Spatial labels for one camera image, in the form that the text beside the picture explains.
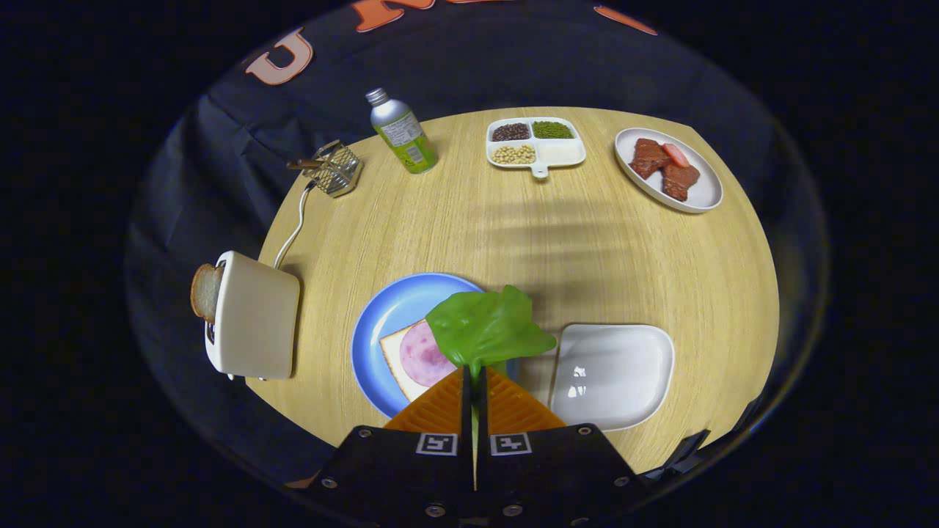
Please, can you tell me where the blue round plate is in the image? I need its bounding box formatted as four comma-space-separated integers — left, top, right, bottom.
351, 273, 522, 419

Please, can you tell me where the pink ham slice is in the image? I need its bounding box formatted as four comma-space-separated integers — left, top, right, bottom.
398, 320, 459, 388

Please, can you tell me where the small brown meat slice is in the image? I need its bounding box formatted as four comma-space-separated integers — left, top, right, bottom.
662, 163, 701, 202

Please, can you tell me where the green bottle with silver cap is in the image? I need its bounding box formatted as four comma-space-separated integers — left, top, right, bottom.
365, 87, 439, 175

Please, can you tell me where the metal wire basket holder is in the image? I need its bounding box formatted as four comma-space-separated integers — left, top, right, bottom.
312, 141, 364, 199

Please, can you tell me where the cream toaster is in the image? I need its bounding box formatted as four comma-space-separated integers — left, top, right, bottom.
204, 251, 302, 382

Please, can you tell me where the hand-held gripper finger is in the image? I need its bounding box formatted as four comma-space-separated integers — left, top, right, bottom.
299, 365, 478, 527
475, 365, 652, 528

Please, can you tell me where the white bread slice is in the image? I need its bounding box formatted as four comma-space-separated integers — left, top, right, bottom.
379, 319, 459, 402

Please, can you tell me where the white oval plate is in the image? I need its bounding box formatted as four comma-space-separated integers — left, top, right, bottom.
614, 128, 724, 214

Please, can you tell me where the white empty square plate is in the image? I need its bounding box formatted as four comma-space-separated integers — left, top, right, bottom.
549, 323, 676, 432

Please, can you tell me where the white toaster cable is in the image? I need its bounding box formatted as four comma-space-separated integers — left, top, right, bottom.
273, 182, 316, 270

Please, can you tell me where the green lettuce leaf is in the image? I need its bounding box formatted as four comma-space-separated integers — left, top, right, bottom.
425, 285, 558, 488

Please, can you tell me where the large brown meat slice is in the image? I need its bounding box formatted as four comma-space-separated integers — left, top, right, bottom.
629, 138, 672, 180

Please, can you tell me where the brown toast slice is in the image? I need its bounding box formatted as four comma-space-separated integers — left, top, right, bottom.
190, 263, 225, 323

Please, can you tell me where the white divided tray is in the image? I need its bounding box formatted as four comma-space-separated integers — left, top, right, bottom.
486, 117, 588, 180

